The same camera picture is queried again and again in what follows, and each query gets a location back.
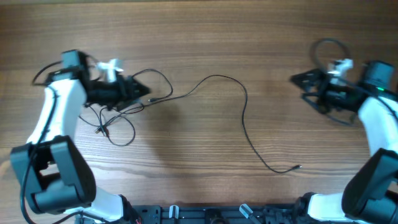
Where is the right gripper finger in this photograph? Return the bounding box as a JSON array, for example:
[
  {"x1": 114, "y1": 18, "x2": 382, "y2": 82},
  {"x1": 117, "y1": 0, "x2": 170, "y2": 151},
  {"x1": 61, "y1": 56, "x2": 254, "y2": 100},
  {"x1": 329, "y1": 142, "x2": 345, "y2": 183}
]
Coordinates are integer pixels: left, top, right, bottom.
[
  {"x1": 290, "y1": 68, "x2": 325, "y2": 92},
  {"x1": 301, "y1": 93, "x2": 325, "y2": 113}
]

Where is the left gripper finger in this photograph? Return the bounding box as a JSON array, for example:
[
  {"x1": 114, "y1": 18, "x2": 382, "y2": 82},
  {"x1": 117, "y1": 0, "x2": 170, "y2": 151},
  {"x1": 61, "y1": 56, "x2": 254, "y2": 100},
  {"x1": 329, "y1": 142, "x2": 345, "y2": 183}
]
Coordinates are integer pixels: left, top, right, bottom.
[
  {"x1": 116, "y1": 98, "x2": 141, "y2": 111},
  {"x1": 132, "y1": 78, "x2": 151, "y2": 99}
]

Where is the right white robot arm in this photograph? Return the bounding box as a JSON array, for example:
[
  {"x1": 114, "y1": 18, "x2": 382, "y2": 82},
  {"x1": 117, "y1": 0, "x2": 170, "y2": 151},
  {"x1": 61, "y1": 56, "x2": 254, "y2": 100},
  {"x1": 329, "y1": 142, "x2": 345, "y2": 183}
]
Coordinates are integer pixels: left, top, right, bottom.
[{"x1": 290, "y1": 59, "x2": 397, "y2": 223}]

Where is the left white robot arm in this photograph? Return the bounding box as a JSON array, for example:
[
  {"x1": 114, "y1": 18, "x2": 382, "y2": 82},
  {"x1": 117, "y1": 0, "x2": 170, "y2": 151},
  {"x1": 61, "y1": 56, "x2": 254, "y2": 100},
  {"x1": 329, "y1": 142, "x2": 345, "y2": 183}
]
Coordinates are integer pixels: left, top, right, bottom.
[{"x1": 10, "y1": 50, "x2": 150, "y2": 223}]

